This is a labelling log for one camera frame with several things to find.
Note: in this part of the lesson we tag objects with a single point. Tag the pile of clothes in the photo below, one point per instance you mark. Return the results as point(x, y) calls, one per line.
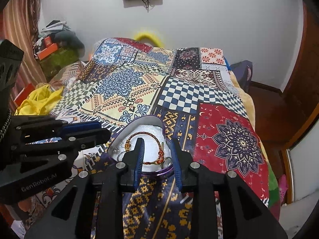
point(62, 36)

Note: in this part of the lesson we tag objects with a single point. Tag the green cloth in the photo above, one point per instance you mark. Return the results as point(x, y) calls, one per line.
point(273, 186)

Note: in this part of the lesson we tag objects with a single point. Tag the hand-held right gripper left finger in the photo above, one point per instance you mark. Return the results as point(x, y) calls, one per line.
point(139, 160)

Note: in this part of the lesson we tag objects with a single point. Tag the purple heart-shaped jewelry box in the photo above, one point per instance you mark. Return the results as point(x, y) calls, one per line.
point(152, 129)

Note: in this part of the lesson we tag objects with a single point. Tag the beige blanket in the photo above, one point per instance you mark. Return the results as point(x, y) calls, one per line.
point(249, 104)

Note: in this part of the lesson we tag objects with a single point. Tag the red box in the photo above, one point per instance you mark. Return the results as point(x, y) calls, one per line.
point(23, 94)

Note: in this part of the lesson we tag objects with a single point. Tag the patchwork printed bedsheet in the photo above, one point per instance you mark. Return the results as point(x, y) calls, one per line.
point(174, 92)

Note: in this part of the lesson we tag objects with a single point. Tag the yellow cloth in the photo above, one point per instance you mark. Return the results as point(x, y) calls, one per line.
point(37, 102)

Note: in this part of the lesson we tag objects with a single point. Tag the purple cloth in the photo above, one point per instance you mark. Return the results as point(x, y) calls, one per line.
point(240, 73)

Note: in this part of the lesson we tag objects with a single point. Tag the silver hoop earring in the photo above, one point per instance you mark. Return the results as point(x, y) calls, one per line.
point(116, 150)

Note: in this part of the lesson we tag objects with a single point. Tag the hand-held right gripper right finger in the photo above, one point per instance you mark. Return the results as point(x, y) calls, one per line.
point(176, 165)

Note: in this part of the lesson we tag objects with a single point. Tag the green box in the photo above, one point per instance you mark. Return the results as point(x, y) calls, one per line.
point(61, 59)

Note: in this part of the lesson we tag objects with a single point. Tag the orange box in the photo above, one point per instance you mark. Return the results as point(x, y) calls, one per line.
point(48, 49)

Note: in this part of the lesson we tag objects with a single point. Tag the yellow plastic hoop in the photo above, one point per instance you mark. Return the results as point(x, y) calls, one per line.
point(147, 35)

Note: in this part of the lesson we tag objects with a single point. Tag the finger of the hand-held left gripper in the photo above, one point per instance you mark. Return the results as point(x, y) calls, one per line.
point(49, 152)
point(79, 127)

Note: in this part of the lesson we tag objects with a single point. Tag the striped curtain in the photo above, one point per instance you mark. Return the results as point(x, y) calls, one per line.
point(22, 17)

